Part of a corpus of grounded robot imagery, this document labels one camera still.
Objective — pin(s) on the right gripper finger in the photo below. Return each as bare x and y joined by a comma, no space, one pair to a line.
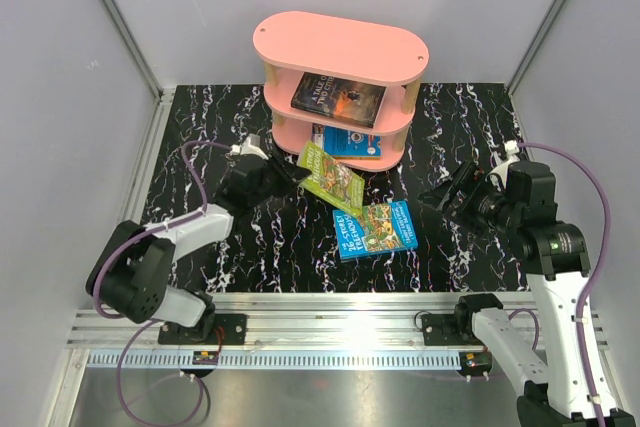
465,177
441,199

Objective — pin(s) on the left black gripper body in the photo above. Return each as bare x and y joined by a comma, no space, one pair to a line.
272,184

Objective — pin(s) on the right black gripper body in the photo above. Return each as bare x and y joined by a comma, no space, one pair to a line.
490,205

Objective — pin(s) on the yellow-green 65-storey treehouse book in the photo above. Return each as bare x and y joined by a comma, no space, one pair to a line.
331,180

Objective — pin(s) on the blue back-cover treehouse book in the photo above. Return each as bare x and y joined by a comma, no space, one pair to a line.
345,144

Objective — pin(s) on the dark tale of two cities book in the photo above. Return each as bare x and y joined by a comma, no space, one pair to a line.
351,102

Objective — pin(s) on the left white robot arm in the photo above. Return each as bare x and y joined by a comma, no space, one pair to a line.
131,275

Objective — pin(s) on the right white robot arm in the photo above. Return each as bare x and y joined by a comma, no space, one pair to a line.
568,387

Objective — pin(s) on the blue 26-storey treehouse book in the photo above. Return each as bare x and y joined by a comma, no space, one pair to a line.
381,228

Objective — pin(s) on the black marble mat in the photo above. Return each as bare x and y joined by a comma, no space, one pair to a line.
289,245

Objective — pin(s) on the pink three-tier shelf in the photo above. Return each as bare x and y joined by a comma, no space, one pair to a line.
294,43

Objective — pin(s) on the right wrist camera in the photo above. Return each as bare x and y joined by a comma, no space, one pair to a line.
507,154

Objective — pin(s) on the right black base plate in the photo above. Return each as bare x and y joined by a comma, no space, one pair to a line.
442,330

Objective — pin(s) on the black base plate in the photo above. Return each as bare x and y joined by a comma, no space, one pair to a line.
442,330
228,328

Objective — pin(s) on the aluminium mounting rail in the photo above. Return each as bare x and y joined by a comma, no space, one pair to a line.
308,321

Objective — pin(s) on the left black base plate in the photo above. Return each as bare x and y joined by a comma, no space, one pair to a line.
228,328

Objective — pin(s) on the white slotted cable duct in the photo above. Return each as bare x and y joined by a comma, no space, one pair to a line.
430,360

